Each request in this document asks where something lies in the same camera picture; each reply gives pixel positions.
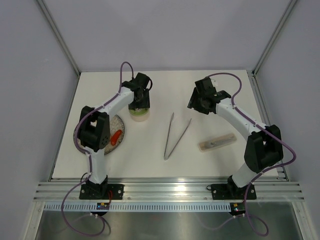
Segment round steel bowl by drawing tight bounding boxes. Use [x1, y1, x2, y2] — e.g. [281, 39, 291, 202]
[129, 109, 150, 122]

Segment metal tongs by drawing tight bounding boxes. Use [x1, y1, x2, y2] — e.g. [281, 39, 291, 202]
[163, 112, 192, 161]

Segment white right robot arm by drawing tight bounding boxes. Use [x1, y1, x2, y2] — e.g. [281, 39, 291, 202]
[187, 77, 284, 200]

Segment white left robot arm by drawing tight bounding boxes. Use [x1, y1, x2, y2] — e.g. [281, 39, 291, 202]
[74, 72, 153, 200]

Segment grey speckled plate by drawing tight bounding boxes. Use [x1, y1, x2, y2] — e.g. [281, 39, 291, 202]
[74, 112, 125, 155]

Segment clear cutlery case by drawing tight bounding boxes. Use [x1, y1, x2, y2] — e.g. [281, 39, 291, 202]
[198, 133, 237, 152]

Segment red sausage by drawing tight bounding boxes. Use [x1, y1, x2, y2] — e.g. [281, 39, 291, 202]
[110, 129, 123, 146]

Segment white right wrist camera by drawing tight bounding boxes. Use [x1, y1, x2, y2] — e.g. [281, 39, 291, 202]
[211, 78, 218, 87]

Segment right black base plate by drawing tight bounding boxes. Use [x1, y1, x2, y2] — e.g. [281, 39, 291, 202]
[206, 183, 247, 200]

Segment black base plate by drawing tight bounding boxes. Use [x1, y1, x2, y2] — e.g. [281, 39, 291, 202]
[79, 183, 124, 200]
[206, 183, 247, 200]

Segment aluminium rail frame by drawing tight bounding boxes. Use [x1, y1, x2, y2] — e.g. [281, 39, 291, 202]
[33, 176, 305, 203]

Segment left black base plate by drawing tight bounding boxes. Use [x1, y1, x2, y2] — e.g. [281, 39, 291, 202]
[79, 183, 124, 200]

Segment white slotted cable duct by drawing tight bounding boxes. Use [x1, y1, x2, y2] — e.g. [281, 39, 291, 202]
[44, 202, 233, 212]

